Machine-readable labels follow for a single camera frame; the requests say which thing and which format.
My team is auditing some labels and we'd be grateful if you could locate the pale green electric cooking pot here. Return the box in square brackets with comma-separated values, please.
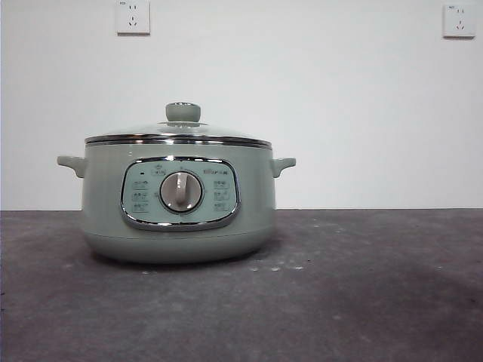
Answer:
[57, 141, 297, 264]

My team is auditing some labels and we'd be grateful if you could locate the white wall socket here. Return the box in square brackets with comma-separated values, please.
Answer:
[442, 4, 476, 40]
[115, 0, 151, 37]

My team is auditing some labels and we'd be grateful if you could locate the glass lid with green knob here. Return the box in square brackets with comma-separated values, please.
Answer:
[84, 101, 272, 146]

